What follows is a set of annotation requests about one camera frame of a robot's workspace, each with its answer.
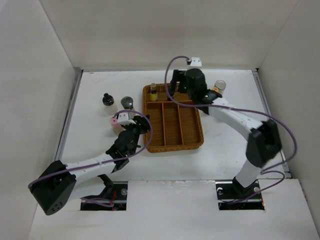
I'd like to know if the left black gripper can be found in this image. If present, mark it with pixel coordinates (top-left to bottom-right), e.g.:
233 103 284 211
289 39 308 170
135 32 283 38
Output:
121 114 150 156

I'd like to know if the small gold-cap yellow bottle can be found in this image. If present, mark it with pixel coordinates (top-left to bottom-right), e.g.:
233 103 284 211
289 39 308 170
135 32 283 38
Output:
149 83 158 102

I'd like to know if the white-lid red-label jar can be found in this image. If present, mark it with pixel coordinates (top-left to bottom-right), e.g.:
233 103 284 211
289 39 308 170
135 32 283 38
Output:
176 81 183 93

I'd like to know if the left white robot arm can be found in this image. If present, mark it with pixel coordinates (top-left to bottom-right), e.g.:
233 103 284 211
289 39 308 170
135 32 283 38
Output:
28 111 153 216

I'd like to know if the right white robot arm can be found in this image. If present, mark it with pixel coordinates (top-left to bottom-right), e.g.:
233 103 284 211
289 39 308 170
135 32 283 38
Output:
168 68 282 198

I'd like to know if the pink-lid spice jar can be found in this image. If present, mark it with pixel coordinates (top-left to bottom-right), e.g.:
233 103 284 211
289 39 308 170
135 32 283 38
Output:
110 117 124 136

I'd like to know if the chrome-top glass shaker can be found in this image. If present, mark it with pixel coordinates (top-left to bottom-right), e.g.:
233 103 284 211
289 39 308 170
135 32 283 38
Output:
120 96 135 110

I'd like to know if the brown wicker divided basket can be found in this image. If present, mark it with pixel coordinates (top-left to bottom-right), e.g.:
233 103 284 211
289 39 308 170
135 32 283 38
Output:
142 83 204 154

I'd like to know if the black-stopper glass bottle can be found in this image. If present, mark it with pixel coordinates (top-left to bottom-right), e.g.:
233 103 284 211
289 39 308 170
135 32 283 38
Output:
102 93 118 116

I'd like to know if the yellow-cap brown sauce bottle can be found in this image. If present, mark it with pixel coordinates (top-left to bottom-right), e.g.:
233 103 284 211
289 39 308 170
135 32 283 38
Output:
212 87 219 93

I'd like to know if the tall silver-lid bead jar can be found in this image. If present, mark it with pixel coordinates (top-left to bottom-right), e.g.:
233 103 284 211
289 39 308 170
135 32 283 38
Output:
214 79 227 95

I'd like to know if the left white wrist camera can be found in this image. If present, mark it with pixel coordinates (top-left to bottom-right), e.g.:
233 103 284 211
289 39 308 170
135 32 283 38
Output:
114 112 135 125

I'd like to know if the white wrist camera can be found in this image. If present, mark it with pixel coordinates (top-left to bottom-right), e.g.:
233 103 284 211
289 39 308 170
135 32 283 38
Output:
186 57 202 70
114 112 135 125

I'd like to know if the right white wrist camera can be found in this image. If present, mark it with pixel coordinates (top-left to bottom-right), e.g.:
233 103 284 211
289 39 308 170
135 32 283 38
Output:
186 57 202 70

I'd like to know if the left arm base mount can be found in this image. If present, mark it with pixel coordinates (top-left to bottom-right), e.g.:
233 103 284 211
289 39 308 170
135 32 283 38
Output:
80 174 128 212

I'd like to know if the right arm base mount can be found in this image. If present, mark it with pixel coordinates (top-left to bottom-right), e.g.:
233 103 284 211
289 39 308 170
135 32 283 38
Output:
215 180 265 211

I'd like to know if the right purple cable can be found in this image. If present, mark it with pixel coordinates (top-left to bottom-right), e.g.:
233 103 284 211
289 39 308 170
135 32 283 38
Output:
163 55 298 205

